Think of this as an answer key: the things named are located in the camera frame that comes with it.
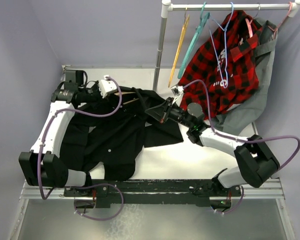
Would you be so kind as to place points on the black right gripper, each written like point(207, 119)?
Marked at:
point(161, 112)

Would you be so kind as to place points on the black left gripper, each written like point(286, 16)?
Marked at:
point(100, 100)

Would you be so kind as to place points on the beige wooden hanger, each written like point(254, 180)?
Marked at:
point(128, 97)

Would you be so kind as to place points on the black button shirt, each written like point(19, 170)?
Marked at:
point(117, 140)

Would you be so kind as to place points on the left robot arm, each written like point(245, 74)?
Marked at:
point(41, 165)

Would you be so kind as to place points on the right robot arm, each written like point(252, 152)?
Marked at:
point(255, 161)

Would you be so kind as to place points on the light blue hanger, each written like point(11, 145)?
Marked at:
point(222, 57)

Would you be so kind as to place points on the red black plaid shirt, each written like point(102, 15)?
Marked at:
point(201, 78)

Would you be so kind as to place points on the grey shirt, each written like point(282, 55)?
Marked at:
point(235, 121)

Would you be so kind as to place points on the yellow hanger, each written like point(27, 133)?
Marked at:
point(179, 47)

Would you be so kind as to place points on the teal hanger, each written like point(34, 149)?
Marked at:
point(198, 31)

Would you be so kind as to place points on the pink hanger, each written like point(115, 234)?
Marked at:
point(245, 31)
point(276, 29)

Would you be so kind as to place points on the metal clothes rack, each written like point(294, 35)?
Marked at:
point(167, 6)

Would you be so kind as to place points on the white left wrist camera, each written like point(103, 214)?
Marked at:
point(107, 86)

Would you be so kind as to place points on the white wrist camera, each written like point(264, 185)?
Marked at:
point(178, 91)
point(107, 86)

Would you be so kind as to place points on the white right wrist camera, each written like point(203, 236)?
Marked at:
point(178, 91)

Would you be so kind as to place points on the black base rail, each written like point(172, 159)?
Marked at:
point(198, 192)

